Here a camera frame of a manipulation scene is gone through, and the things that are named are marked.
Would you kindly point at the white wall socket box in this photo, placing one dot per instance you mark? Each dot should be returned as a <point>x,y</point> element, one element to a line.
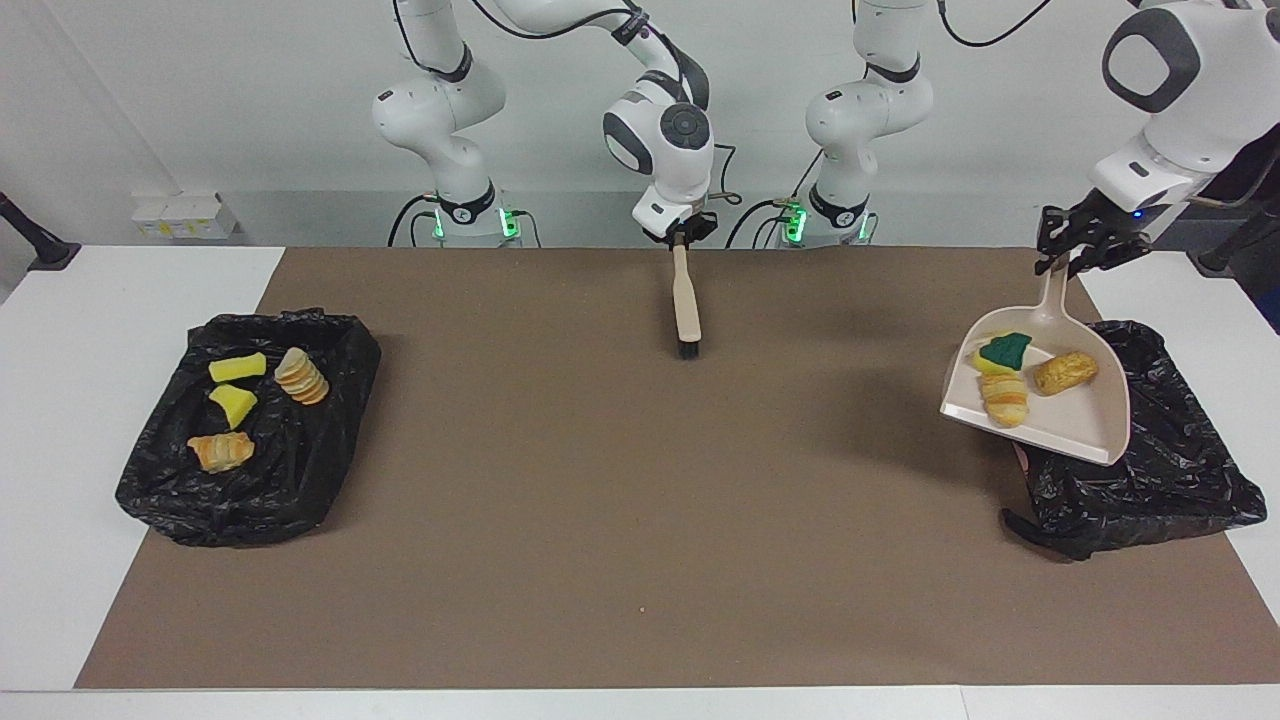
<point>185,215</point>

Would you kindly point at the black bag lined bin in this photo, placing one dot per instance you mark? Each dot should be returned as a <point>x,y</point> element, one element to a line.
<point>1180,470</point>
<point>300,470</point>

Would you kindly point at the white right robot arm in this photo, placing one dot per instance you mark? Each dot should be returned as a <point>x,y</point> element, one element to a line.
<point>440,110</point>

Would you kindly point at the small yellow sponge piece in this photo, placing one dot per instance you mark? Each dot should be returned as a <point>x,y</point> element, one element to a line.
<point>233,405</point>

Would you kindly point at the brown bread roll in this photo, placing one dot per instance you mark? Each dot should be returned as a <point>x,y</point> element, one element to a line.
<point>1065,372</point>

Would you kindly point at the black stand pole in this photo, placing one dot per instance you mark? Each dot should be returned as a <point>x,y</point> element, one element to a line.
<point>40,245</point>
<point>1235,245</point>

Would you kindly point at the large yellow sponge piece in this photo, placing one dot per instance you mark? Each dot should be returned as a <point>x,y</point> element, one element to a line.
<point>237,367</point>

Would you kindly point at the yellow sponge block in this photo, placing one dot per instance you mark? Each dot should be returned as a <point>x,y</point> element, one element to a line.
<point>1005,352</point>

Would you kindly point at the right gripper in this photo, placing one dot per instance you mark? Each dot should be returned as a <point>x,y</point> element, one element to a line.
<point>670,215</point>

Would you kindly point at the brown table mat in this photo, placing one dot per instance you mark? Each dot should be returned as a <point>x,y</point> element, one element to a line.
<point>600,500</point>

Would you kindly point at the orange striped croissant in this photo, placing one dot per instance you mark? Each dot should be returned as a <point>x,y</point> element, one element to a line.
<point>220,452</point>

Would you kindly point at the small striped croissant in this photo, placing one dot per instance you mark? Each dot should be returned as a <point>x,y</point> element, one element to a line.
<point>1005,400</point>

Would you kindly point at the pale striped bread piece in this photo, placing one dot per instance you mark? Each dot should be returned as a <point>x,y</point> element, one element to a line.
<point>300,376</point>

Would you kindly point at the beige plastic dustpan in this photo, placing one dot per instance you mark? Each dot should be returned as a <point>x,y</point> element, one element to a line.
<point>1070,420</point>

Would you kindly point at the beige hand brush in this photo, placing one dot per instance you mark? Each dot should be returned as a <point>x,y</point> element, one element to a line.
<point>687,310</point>

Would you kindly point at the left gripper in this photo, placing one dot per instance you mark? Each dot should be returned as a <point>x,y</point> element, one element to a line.
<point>1140,175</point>

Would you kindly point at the dark wall panel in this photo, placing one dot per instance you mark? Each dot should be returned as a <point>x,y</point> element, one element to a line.
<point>1250,170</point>

